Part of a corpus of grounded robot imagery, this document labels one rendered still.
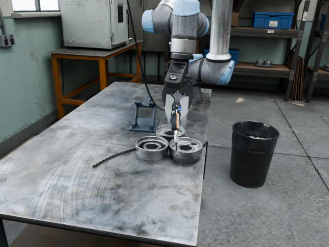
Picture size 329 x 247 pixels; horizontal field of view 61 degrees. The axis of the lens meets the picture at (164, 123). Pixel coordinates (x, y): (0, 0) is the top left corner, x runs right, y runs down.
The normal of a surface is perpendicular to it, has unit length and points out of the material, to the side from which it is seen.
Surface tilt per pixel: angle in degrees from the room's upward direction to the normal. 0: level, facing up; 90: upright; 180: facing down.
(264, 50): 90
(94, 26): 91
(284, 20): 90
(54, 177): 0
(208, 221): 0
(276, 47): 90
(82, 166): 0
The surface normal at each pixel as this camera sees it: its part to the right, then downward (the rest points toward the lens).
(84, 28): -0.18, 0.37
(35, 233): 0.04, -0.92
